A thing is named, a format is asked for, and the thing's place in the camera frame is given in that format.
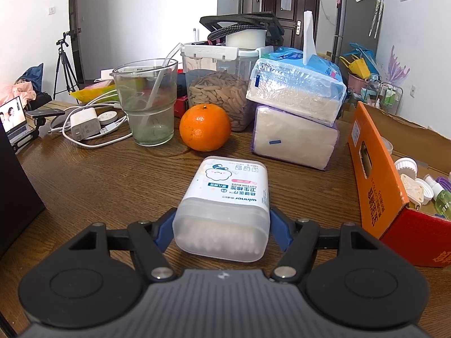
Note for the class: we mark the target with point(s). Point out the yellow bag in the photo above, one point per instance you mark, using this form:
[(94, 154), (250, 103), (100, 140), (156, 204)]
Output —
[(357, 65)]

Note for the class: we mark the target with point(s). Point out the camera tripod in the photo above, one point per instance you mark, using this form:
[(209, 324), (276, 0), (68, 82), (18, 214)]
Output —
[(63, 67)]

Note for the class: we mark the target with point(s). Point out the white round charger puck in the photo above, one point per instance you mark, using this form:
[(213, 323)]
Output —
[(107, 117)]

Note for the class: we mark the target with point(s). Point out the white cotton swab box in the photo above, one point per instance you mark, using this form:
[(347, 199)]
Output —
[(225, 211)]

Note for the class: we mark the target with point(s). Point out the dark brown door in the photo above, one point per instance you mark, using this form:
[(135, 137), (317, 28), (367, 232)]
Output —
[(303, 3)]

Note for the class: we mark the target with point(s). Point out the black paper bag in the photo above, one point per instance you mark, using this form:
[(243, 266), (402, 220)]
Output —
[(17, 200)]

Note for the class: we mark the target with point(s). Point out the glass cup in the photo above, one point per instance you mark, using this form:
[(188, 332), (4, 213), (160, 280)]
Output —
[(148, 126)]

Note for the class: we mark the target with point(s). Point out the purple bottle cap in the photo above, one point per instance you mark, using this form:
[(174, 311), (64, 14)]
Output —
[(444, 183)]

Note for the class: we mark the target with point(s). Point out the purple wall sticker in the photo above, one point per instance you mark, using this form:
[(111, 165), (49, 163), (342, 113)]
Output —
[(398, 65)]

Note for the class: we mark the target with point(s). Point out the orange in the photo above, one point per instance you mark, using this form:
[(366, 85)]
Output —
[(205, 126)]

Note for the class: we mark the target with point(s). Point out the smartphone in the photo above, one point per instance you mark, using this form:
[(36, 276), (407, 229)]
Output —
[(44, 113)]

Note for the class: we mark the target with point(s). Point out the white power adapter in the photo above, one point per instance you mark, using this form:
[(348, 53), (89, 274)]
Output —
[(84, 124)]

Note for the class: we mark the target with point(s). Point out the dark blue bag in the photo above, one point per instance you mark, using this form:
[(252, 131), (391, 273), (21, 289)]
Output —
[(33, 75)]

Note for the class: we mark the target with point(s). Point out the yellow snack packet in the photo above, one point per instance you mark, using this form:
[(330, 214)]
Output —
[(91, 93)]

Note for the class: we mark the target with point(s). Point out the flat white box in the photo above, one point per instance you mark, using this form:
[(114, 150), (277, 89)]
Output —
[(107, 74)]

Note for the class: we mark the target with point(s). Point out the grey refrigerator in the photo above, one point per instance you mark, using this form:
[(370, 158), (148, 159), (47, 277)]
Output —
[(356, 24)]

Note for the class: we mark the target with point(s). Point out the clear nut container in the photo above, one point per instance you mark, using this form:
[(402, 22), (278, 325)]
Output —
[(218, 91)]

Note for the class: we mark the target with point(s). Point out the paper sheet on door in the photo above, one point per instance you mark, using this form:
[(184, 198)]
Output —
[(286, 2)]

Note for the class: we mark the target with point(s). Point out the purple tissue pack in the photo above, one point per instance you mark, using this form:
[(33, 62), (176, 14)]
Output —
[(292, 141)]

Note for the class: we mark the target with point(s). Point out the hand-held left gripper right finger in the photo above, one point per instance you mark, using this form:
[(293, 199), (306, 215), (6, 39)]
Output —
[(282, 232)]

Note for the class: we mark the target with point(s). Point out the storage trolley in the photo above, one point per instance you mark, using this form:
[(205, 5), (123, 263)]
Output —
[(384, 97)]

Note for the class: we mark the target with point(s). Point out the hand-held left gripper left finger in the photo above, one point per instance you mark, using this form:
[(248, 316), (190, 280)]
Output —
[(162, 232)]

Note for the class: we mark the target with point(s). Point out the red cardboard box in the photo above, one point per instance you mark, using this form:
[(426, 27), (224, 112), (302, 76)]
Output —
[(380, 190)]

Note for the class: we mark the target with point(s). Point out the green spray bottle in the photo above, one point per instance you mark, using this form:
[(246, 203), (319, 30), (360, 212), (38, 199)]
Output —
[(444, 204)]

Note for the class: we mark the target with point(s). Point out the white square container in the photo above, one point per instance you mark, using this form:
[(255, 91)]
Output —
[(410, 190)]

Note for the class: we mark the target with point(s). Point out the small red box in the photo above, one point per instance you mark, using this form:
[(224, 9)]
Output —
[(181, 107)]

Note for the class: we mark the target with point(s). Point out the small laptop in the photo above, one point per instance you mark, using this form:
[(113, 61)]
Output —
[(14, 119)]

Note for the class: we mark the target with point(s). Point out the clear drinking straw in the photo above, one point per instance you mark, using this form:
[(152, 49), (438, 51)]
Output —
[(158, 81)]

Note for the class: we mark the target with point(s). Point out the folded umbrella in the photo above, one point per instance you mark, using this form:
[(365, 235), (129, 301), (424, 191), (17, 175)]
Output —
[(377, 14)]

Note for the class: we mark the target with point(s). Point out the pink cloth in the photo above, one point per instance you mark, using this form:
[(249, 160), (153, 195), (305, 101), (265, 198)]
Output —
[(16, 93)]

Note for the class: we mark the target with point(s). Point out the blue tissue pack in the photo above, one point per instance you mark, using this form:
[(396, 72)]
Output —
[(299, 88)]

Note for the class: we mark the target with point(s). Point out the pink bucket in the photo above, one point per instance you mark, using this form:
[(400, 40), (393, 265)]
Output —
[(357, 82)]

